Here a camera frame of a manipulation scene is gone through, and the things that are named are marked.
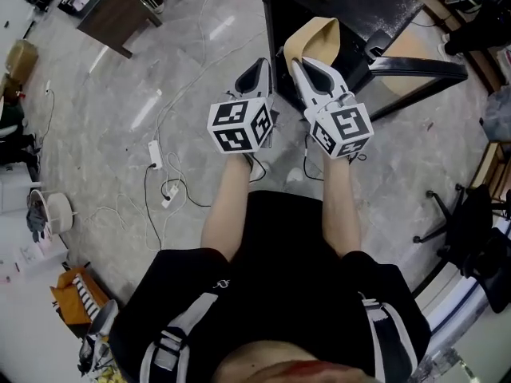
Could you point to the small white power strip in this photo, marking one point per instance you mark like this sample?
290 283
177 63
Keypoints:
169 197

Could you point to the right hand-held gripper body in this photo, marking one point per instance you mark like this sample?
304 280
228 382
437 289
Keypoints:
343 128

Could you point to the black office chair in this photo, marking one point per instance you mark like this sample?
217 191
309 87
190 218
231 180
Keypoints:
475 230

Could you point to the person's black shirt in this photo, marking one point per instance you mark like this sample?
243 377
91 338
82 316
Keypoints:
287 277

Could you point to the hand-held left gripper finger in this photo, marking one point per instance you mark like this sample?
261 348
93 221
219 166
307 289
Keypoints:
240 79
266 76

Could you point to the grey and white sneaker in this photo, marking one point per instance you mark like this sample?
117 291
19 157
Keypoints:
104 317

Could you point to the person's left forearm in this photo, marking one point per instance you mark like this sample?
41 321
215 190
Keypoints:
225 206

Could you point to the light wooden shelf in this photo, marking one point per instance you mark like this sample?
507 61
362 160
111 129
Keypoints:
493 168

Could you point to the grey plastic bag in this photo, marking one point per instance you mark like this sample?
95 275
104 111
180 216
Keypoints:
499 114

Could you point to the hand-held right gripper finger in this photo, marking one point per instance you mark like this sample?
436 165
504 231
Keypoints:
329 76
305 88

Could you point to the black mini fridge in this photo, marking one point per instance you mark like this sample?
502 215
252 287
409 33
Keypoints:
351 2

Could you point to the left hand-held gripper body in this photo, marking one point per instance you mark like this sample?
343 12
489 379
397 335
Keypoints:
235 126

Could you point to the dark wooden desk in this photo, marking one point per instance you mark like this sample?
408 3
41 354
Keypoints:
116 18

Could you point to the person's white shoe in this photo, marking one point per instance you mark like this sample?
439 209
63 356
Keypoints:
294 175

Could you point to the cardboard box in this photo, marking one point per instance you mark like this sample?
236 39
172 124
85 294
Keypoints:
22 60

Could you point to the person's right forearm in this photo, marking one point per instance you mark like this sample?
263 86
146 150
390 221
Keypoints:
341 206

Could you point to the person's chin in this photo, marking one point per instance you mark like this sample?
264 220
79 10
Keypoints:
295 363

